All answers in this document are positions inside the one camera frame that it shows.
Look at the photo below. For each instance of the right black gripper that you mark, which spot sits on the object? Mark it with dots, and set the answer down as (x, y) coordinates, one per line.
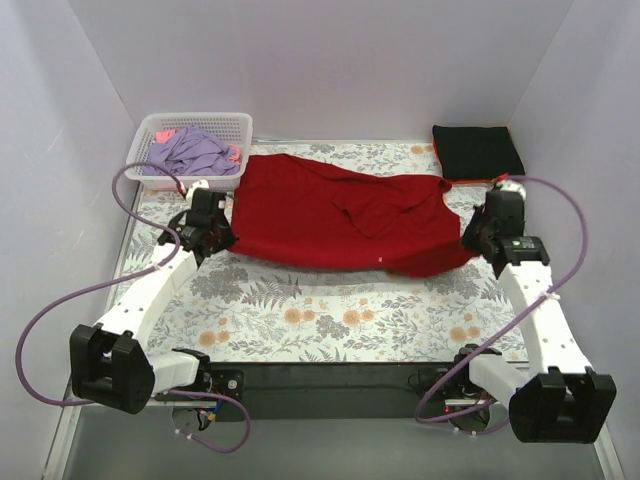
(477, 236)

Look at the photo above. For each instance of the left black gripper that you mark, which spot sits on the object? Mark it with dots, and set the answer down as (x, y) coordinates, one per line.
(215, 239)

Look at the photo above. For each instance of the red t shirt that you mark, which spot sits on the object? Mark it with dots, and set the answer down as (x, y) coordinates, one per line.
(304, 213)

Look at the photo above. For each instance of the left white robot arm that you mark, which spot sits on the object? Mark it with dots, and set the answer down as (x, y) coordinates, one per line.
(123, 332)

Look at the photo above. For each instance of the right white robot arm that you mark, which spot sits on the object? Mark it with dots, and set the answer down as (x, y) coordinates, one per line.
(560, 399)

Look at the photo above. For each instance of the white plastic laundry basket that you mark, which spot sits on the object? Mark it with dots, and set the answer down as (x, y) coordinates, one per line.
(234, 128)

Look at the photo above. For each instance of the purple t shirt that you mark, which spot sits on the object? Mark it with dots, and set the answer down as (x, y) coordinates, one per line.
(193, 151)

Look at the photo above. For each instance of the folded black t shirt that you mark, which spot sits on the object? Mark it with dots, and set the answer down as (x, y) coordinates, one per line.
(477, 152)

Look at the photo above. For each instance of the floral patterned table mat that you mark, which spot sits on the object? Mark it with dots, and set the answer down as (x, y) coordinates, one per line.
(239, 309)

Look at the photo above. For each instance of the pink t shirt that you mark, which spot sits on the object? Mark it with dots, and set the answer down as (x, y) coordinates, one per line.
(163, 137)

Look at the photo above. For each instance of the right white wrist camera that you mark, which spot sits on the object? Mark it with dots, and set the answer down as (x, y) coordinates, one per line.
(505, 183)

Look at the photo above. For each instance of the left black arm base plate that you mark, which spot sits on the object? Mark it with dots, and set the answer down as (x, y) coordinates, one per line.
(227, 382)

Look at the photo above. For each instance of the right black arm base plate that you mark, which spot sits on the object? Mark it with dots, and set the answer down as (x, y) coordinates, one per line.
(472, 420)

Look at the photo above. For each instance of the aluminium frame rail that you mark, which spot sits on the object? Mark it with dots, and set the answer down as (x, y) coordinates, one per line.
(129, 386)

